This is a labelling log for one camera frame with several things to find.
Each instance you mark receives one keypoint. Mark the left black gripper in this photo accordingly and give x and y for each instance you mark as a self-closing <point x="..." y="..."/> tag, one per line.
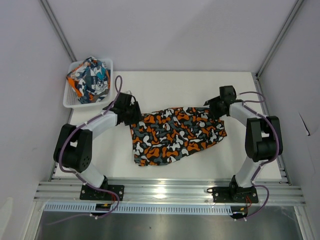
<point x="136" y="113"/>

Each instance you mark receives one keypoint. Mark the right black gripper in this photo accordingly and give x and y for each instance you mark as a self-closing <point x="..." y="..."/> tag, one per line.
<point x="213" y="106"/>

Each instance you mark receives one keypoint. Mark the orange black camo shorts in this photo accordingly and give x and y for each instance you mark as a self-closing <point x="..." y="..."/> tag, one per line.
<point x="166" y="136"/>

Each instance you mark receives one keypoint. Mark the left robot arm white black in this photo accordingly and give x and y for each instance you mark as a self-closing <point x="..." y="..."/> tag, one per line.
<point x="74" y="147"/>

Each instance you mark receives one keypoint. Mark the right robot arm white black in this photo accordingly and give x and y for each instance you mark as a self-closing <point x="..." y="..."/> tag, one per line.
<point x="263" y="142"/>

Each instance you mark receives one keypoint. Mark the blue orange patterned shorts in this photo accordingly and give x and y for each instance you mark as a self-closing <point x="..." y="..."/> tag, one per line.
<point x="91" y="81"/>

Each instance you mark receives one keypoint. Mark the white plastic basket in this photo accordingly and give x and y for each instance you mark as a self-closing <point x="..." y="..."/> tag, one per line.
<point x="70" y="98"/>

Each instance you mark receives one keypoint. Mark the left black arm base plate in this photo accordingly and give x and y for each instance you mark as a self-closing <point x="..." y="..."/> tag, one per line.
<point x="88" y="193"/>

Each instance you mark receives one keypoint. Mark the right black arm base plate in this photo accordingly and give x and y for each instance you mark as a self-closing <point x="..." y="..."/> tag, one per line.
<point x="233" y="194"/>

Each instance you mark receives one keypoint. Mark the white slotted cable duct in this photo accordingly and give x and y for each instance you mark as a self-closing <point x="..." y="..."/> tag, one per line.
<point x="128" y="208"/>

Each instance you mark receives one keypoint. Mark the aluminium mounting rail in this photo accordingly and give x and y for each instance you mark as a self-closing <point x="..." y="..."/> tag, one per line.
<point x="167" y="191"/>

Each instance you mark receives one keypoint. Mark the left aluminium frame post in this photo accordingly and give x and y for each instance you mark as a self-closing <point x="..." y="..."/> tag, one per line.
<point x="57" y="29"/>

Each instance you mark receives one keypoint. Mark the aluminium frame post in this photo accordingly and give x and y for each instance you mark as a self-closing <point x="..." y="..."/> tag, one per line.
<point x="289" y="20"/>
<point x="57" y="29"/>

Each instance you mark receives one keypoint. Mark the right aluminium frame post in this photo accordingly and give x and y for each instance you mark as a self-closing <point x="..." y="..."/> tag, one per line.
<point x="289" y="20"/>

